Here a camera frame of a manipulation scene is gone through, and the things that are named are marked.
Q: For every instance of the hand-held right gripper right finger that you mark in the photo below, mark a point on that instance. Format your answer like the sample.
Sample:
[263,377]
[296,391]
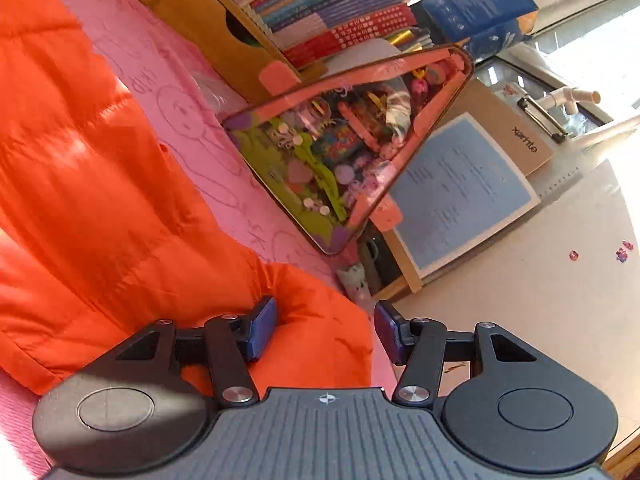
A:
[389,332]

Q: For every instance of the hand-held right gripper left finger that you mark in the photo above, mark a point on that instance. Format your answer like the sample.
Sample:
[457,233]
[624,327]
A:
[262,330]

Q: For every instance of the orange puffer jacket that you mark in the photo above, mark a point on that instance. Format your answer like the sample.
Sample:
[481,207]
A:
[100,200]

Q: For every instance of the small white cat figurine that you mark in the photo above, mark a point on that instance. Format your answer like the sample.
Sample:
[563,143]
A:
[355,282]

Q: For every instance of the wooden framed blue board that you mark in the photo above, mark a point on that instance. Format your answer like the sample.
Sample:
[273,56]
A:
[460,190]

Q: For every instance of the pink triangular toy bag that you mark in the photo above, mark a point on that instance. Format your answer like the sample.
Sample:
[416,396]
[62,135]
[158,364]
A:
[340,160]

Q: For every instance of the metal ruler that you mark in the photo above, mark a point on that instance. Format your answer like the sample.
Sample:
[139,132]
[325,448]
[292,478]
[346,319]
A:
[560,184]

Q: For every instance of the brown clipboard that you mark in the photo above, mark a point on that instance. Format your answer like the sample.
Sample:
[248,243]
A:
[520,130]

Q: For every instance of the clear plastic bag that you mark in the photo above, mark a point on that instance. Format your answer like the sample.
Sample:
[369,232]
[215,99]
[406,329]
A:
[212,90]

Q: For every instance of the cluster of pink beads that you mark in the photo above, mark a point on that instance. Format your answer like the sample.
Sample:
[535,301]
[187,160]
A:
[623,252]

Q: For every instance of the white plastic pipe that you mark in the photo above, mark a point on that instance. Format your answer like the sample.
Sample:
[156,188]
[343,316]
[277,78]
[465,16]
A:
[580,102]

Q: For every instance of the wooden drawer organizer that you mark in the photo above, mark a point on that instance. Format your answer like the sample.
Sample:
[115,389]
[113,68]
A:
[200,20]

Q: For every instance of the blue cardboard box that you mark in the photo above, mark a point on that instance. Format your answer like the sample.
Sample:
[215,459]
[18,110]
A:
[480,10]

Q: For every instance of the row of purple red books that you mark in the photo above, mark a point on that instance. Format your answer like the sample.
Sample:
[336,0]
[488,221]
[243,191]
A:
[325,0]

